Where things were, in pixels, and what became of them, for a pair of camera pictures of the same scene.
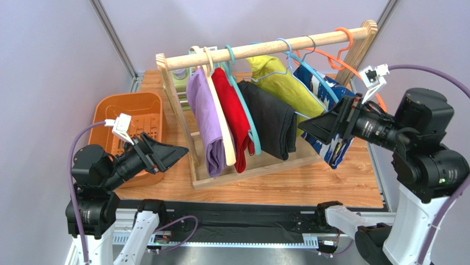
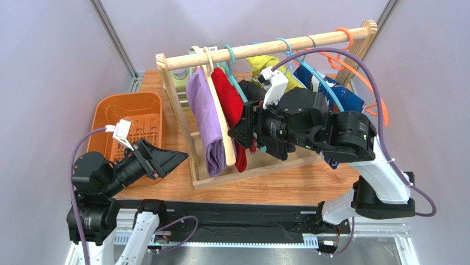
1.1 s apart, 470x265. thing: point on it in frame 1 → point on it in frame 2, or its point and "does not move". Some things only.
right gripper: (345, 120) → (255, 125)
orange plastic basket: (146, 111) does not move
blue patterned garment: (330, 94) does not move
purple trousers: (203, 109) does not move
